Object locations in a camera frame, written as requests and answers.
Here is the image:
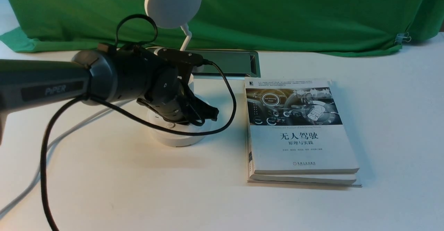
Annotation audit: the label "black camera cable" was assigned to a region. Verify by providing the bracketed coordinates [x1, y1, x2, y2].
[40, 14, 238, 231]

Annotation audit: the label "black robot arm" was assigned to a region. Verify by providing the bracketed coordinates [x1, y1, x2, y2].
[0, 43, 219, 134]

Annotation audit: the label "metal desk cable tray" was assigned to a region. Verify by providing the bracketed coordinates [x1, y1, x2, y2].
[189, 50, 261, 79]

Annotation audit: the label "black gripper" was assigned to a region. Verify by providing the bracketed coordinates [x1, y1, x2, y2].
[136, 59, 219, 126]

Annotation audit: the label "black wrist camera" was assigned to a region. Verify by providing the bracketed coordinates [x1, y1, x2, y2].
[154, 48, 204, 67]

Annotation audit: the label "green backdrop cloth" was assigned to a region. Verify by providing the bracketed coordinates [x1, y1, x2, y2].
[1, 0, 443, 57]

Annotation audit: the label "metal binder clip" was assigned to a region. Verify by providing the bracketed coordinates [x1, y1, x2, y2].
[394, 32, 412, 45]

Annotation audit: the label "white lamp power cable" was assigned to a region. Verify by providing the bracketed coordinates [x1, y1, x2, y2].
[0, 99, 134, 217]

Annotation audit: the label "white self-driving book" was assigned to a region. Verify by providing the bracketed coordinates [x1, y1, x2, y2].
[244, 77, 359, 175]

